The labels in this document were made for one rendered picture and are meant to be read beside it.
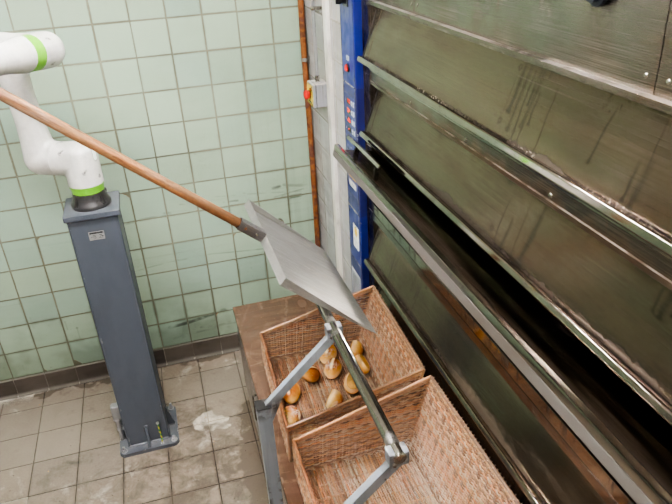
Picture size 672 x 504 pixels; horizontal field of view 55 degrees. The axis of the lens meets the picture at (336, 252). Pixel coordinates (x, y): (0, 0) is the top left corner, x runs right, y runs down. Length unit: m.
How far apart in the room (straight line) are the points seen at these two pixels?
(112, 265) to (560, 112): 1.90
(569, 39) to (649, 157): 0.29
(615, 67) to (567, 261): 0.39
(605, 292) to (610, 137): 0.28
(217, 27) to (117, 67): 0.47
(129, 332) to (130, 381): 0.26
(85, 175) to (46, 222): 0.77
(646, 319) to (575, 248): 0.22
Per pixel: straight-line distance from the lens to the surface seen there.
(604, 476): 1.44
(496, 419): 1.79
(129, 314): 2.82
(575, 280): 1.33
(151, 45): 3.05
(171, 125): 3.13
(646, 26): 1.13
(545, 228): 1.41
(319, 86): 2.83
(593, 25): 1.23
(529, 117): 1.38
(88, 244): 2.66
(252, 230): 1.94
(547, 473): 1.65
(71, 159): 2.57
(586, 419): 1.15
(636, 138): 1.16
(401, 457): 1.41
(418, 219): 1.79
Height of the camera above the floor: 2.19
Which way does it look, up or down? 29 degrees down
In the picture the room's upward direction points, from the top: 3 degrees counter-clockwise
